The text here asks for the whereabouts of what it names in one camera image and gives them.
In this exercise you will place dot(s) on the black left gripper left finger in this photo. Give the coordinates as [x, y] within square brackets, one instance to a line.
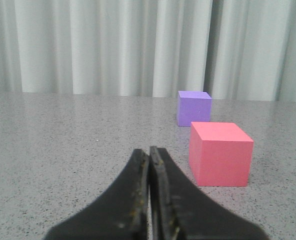
[120, 213]

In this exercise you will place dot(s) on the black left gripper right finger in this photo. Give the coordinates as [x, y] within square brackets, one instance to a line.
[180, 211]

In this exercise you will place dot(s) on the pink foam cube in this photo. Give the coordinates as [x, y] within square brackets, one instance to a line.
[220, 154]

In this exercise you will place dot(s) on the purple foam cube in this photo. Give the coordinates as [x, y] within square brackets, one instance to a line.
[193, 106]

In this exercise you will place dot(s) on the grey-green pleated curtain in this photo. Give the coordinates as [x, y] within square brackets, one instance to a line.
[232, 49]

